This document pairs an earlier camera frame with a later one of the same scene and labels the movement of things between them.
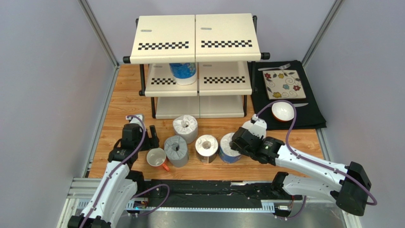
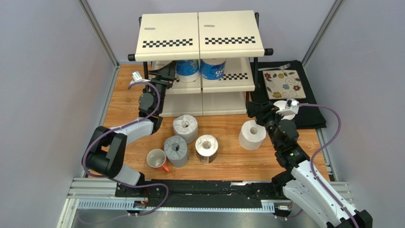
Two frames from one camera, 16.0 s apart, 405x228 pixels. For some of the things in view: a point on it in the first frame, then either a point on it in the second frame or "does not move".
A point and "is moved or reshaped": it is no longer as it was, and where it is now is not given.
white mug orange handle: (156, 156) does not move
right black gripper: (238, 143) → (258, 111)
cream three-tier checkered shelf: (224, 46) does not move
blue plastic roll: (185, 73) is moved or reshaped
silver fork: (275, 68) does not move
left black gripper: (151, 142) → (163, 80)
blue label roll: (226, 154) → (212, 69)
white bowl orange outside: (283, 111) does not move
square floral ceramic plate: (284, 84) does not move
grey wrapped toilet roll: (176, 149) does not move
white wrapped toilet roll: (186, 128) does not move
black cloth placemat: (309, 114) does not move
